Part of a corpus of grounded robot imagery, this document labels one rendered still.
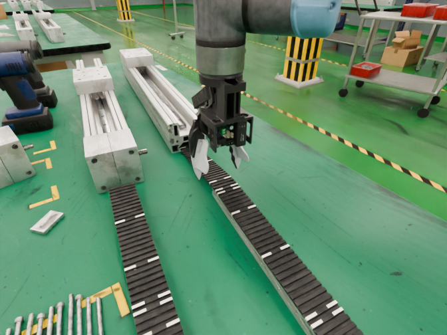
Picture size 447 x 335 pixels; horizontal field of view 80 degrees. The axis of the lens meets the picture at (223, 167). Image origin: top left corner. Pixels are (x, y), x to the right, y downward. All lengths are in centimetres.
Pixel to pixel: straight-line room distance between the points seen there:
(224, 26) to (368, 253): 42
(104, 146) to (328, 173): 51
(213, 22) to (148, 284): 37
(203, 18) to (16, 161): 52
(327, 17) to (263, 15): 7
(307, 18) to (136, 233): 39
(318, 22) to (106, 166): 46
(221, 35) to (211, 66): 4
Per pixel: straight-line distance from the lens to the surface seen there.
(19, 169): 75
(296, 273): 42
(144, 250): 45
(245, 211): 49
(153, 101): 83
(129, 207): 52
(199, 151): 50
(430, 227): 64
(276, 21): 37
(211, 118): 43
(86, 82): 95
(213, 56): 41
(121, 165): 60
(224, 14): 39
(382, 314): 47
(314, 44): 384
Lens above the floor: 116
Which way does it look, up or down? 35 degrees down
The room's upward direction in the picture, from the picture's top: straight up
